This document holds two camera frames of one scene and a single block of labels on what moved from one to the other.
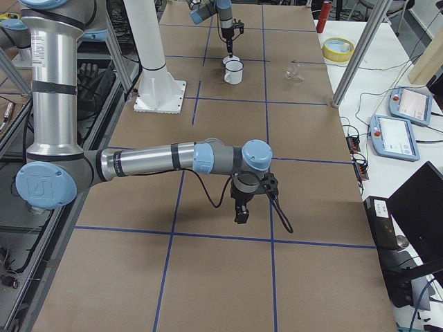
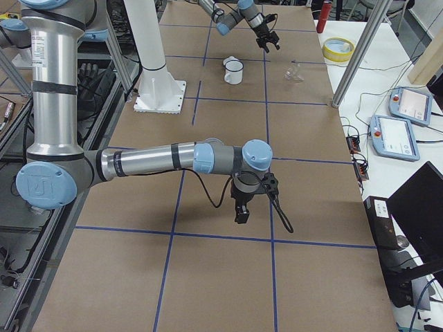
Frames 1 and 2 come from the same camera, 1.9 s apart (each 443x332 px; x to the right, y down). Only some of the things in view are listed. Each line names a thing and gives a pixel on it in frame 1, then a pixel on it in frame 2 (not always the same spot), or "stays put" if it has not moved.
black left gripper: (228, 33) → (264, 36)
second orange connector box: (361, 169) stays put
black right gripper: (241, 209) stays put
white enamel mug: (233, 73) stays put
